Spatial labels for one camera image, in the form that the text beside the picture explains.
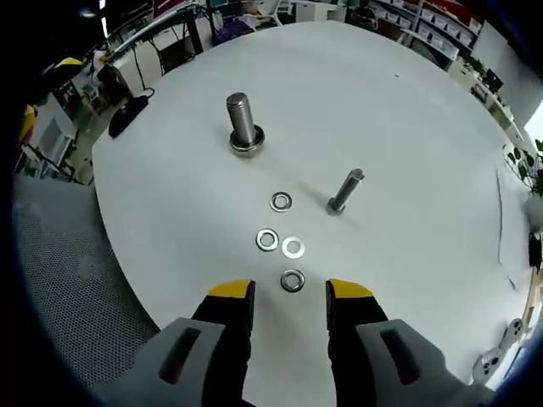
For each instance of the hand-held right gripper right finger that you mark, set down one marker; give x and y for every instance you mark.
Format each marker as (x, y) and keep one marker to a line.
(369, 360)

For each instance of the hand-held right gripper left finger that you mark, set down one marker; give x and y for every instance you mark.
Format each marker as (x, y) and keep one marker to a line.
(203, 360)

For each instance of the small steel washer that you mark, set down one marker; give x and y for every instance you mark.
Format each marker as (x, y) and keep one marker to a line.
(285, 253)
(259, 245)
(273, 205)
(284, 286)

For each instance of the small threaded steel stud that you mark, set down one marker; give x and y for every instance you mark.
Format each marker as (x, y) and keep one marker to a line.
(345, 191)

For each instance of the large threaded steel stud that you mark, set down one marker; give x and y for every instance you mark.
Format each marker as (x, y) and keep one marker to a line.
(242, 118)

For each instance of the curved ceiling light strip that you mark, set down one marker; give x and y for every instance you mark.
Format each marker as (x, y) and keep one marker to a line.
(104, 19)

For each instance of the black computer mouse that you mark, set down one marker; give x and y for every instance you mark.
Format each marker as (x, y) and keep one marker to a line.
(125, 116)

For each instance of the white office desk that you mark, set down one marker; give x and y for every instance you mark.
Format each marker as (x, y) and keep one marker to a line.
(144, 59)

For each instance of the grey mesh chair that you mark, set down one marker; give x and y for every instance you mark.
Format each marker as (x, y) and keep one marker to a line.
(63, 275)

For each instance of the wooden board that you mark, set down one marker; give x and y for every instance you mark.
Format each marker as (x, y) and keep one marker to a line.
(532, 309)

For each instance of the purple bag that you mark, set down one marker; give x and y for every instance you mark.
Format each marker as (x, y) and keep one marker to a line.
(233, 29)

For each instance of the white paper sheet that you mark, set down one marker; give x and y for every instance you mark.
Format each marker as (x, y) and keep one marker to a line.
(515, 237)

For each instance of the small black device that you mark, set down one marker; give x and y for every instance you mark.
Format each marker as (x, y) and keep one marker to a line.
(535, 252)

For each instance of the potted green plant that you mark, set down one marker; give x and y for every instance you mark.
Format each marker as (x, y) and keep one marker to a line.
(528, 169)

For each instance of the black desktop monitor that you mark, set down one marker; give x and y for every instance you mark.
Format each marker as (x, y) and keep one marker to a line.
(494, 80)

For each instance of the shelf with white bins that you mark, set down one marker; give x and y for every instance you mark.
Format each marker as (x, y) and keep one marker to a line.
(432, 25)

